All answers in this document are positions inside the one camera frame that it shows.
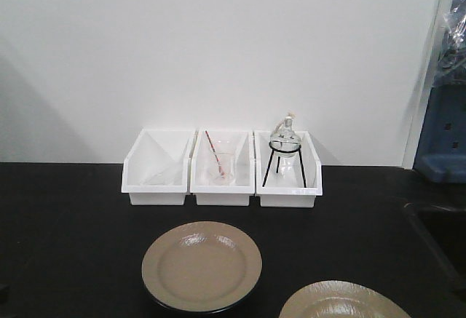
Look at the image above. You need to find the beige round plate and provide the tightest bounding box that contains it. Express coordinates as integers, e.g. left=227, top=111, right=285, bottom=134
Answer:
left=141, top=220, right=263, bottom=314
left=280, top=280, right=408, bottom=317

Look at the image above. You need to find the middle white plastic bin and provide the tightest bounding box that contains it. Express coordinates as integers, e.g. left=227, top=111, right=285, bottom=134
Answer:
left=189, top=128, right=256, bottom=206

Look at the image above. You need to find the white plastic bin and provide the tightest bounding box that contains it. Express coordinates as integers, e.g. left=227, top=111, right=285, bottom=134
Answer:
left=121, top=128, right=196, bottom=206
left=189, top=128, right=256, bottom=206
left=253, top=130, right=323, bottom=208

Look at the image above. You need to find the clear glass beaker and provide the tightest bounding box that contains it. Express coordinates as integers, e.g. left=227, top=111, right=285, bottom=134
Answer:
left=207, top=140, right=235, bottom=186

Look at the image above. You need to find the right white plastic bin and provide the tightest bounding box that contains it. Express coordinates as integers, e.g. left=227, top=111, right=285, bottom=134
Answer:
left=253, top=130, right=323, bottom=208

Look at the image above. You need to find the left white plastic bin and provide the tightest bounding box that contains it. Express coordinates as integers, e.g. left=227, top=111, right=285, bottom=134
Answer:
left=121, top=128, right=196, bottom=206

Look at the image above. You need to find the blue pegboard drying rack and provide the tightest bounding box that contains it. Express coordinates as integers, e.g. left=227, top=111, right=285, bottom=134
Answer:
left=414, top=0, right=465, bottom=183

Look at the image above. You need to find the black lab sink basin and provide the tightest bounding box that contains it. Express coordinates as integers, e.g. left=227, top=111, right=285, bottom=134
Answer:
left=403, top=203, right=465, bottom=301

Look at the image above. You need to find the plastic bag of pegs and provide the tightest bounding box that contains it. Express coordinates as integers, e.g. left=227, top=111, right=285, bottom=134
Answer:
left=433, top=0, right=465, bottom=87

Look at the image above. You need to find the black wire tripod stand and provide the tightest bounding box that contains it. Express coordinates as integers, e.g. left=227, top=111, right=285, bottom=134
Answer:
left=261, top=142, right=307, bottom=188

